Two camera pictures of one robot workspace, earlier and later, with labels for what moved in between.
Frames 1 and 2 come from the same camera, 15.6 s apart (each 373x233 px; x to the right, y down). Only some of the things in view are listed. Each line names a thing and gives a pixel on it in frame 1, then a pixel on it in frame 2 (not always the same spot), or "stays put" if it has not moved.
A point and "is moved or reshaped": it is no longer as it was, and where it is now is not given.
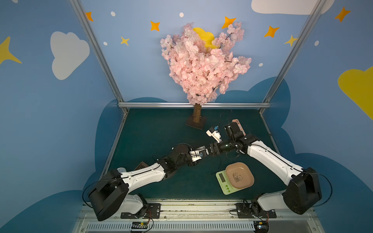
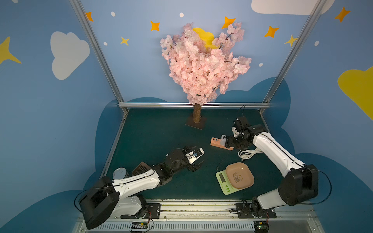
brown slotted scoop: x=141 y=165 stays put
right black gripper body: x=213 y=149 to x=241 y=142
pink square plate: x=239 y=175 stays put
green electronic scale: x=226 y=186 stays put
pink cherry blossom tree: x=200 y=72 stays put
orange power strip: x=240 y=125 is moved or reshaped
